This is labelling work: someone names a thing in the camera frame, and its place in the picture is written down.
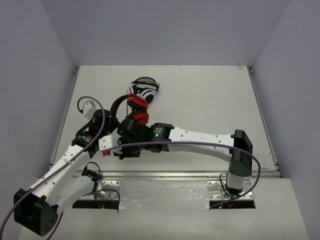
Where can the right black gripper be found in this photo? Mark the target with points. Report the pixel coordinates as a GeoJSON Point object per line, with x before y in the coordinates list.
{"type": "Point", "coordinates": [125, 154]}

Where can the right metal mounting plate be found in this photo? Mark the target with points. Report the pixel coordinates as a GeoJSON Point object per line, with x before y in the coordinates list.
{"type": "Point", "coordinates": [218, 192]}

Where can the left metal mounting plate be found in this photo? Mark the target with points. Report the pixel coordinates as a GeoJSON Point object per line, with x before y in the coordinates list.
{"type": "Point", "coordinates": [108, 190]}

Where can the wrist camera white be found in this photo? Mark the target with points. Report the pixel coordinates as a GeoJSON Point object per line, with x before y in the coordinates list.
{"type": "Point", "coordinates": [89, 109]}
{"type": "Point", "coordinates": [107, 142]}

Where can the metal mounting plate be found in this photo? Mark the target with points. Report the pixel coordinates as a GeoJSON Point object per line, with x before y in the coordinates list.
{"type": "Point", "coordinates": [218, 192]}
{"type": "Point", "coordinates": [108, 190]}

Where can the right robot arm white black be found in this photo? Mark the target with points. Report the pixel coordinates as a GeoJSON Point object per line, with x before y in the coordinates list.
{"type": "Point", "coordinates": [235, 149]}

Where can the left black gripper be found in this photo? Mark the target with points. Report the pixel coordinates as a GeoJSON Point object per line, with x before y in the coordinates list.
{"type": "Point", "coordinates": [107, 122]}

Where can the white black headphones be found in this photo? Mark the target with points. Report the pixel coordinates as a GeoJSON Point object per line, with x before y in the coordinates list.
{"type": "Point", "coordinates": [144, 87]}

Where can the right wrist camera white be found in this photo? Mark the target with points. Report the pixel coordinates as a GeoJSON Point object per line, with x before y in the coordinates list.
{"type": "Point", "coordinates": [107, 142]}

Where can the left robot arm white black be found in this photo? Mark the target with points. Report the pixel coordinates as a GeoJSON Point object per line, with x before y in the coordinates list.
{"type": "Point", "coordinates": [40, 207]}

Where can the red black headphones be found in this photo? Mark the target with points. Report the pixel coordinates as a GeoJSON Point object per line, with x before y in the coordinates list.
{"type": "Point", "coordinates": [137, 108]}

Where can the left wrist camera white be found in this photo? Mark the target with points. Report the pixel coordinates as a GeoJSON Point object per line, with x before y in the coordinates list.
{"type": "Point", "coordinates": [89, 109]}

